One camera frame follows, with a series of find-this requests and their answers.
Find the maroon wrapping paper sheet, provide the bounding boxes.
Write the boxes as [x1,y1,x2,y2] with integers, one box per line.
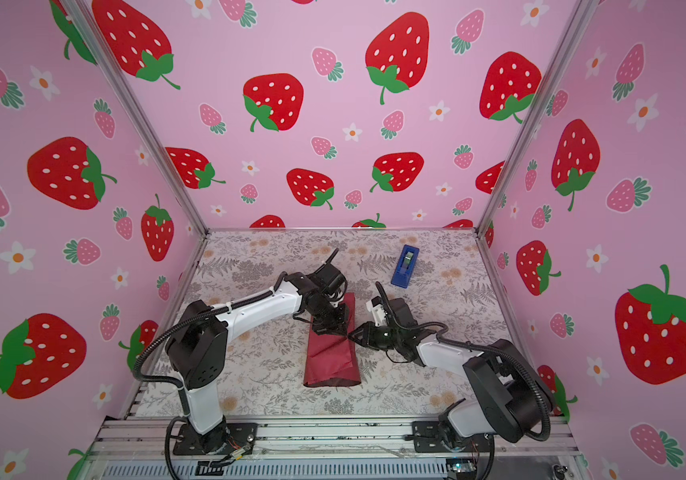
[302,292,363,388]

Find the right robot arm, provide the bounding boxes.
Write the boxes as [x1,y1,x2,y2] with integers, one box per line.
[349,294,555,451]

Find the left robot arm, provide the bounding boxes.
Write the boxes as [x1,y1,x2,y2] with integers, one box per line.
[165,263,354,435]

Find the blue tape dispenser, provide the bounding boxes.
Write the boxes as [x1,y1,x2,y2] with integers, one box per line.
[391,245,420,289]

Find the floral table mat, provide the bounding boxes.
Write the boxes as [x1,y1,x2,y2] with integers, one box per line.
[132,229,536,418]

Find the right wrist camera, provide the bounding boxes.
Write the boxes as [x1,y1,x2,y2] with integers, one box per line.
[366,298,387,327]

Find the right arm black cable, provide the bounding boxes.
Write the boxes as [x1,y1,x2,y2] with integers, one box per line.
[374,280,554,444]

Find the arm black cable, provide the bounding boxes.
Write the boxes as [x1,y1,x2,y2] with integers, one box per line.
[374,280,554,444]
[131,248,341,385]

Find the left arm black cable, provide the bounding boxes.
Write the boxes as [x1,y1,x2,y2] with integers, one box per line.
[131,248,341,385]

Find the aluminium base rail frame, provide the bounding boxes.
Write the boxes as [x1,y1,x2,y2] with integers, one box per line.
[71,415,591,479]

